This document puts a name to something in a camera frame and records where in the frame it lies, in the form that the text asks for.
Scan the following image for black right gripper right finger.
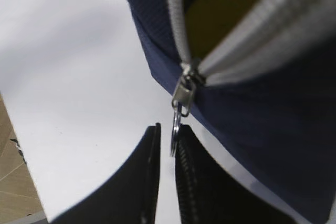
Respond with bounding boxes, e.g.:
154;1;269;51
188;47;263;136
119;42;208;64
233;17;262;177
175;125;295;223

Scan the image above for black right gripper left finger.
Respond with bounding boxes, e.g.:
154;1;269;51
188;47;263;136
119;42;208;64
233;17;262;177
53;123;161;224

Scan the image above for navy blue lunch bag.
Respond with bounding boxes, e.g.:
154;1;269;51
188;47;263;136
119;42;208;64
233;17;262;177
127;0;335;223

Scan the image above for yellow banana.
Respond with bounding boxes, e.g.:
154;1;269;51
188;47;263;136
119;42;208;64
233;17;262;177
184;0;258;59

